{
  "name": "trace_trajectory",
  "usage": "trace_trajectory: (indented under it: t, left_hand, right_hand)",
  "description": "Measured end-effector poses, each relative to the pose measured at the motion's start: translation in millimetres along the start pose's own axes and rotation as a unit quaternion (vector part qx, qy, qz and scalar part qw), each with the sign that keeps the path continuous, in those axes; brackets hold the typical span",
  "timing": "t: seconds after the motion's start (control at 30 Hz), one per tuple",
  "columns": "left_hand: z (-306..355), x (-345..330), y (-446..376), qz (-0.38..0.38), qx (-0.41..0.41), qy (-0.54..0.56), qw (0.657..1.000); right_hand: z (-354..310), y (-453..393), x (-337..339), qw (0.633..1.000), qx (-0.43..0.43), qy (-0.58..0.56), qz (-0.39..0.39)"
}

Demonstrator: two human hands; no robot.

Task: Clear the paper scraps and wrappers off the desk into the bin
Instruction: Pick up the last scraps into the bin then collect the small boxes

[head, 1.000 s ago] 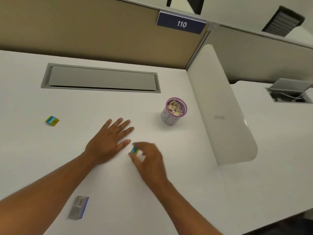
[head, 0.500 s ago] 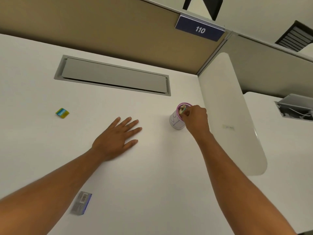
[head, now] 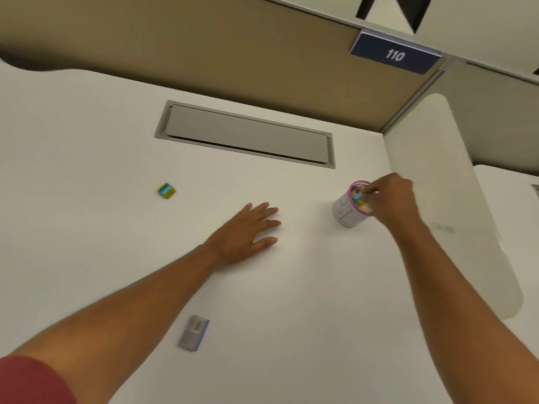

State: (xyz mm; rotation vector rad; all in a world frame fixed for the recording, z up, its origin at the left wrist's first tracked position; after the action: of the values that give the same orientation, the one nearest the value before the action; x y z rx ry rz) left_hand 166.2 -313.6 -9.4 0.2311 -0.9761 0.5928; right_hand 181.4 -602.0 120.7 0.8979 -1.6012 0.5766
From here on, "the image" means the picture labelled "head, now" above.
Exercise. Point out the person's left hand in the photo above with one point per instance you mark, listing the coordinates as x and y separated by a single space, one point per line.
236 239

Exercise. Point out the person's right hand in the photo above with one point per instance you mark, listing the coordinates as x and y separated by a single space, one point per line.
396 199

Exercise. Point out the person's left little finger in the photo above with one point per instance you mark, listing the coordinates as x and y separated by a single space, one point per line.
248 207

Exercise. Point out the person's left middle finger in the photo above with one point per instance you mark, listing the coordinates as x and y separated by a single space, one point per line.
268 213

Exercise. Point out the person's right fingers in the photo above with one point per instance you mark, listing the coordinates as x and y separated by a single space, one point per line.
374 191

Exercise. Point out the person's left thumb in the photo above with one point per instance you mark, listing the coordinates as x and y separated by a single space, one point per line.
265 242

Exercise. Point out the person's right forearm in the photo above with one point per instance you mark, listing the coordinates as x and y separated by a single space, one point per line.
454 307

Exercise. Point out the person's left forearm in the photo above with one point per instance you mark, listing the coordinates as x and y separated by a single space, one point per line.
126 307

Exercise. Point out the white packets in cup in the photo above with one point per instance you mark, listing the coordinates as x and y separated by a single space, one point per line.
365 209

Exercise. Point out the white cup with pink rim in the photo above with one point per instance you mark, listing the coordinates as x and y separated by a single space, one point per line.
345 210

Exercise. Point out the white desk divider panel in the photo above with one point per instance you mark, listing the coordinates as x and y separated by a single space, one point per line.
446 197

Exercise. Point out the grey and blue packet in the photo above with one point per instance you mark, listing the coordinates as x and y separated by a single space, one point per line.
193 333

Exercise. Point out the blue number sign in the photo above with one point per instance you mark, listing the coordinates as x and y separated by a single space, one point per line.
395 52

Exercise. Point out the tan partition panel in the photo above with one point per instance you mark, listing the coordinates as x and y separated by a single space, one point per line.
210 41

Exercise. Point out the black and white marker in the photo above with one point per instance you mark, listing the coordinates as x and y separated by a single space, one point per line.
393 10

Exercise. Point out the red sleeve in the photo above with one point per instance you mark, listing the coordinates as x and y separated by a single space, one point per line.
31 380

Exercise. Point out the grey metal partition frame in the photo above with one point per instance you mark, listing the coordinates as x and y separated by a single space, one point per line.
410 100

